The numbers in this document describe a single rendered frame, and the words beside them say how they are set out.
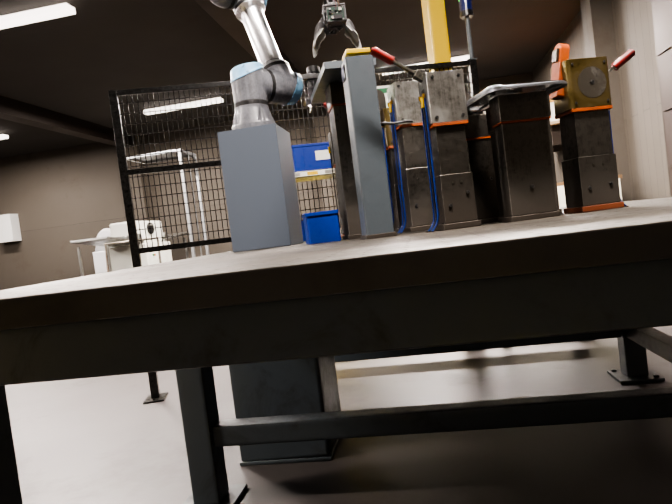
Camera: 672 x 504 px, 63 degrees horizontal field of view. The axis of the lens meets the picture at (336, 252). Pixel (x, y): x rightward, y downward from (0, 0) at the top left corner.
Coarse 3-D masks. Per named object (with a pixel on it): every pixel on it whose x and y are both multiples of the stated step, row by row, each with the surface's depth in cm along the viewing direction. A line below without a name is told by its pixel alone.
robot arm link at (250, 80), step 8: (240, 64) 184; (248, 64) 183; (256, 64) 184; (232, 72) 185; (240, 72) 183; (248, 72) 183; (256, 72) 184; (264, 72) 187; (232, 80) 185; (240, 80) 183; (248, 80) 183; (256, 80) 184; (264, 80) 186; (272, 80) 188; (232, 88) 186; (240, 88) 183; (248, 88) 183; (256, 88) 184; (264, 88) 186; (272, 88) 188; (240, 96) 184; (248, 96) 183; (256, 96) 184; (264, 96) 186; (272, 96) 190
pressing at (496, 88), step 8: (552, 80) 120; (560, 80) 120; (488, 88) 120; (496, 88) 119; (504, 88) 118; (512, 88) 124; (520, 88) 125; (528, 88) 126; (536, 88) 127; (544, 88) 128; (552, 88) 128; (560, 88) 126; (480, 96) 125; (488, 96) 129; (472, 104) 136; (480, 104) 138; (488, 104) 139; (472, 112) 147; (480, 112) 148
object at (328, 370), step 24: (288, 360) 177; (312, 360) 176; (240, 384) 180; (264, 384) 178; (288, 384) 177; (312, 384) 176; (336, 384) 203; (240, 408) 180; (264, 408) 179; (288, 408) 178; (312, 408) 176; (336, 408) 197; (264, 456) 180; (288, 456) 179; (312, 456) 178
